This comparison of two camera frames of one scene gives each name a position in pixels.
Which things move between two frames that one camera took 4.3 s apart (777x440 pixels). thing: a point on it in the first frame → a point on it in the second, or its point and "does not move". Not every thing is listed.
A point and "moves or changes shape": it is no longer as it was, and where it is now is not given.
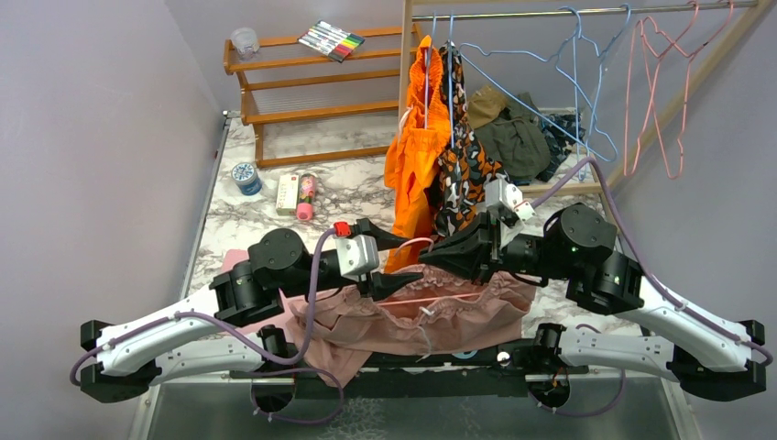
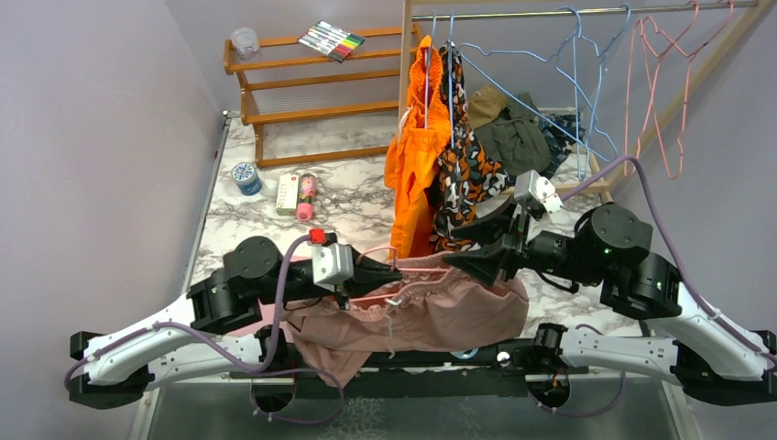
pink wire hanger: (427, 299) moves or changes shape
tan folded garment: (484, 105) does not move
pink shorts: (421, 310) does not move
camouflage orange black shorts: (465, 166) does not move
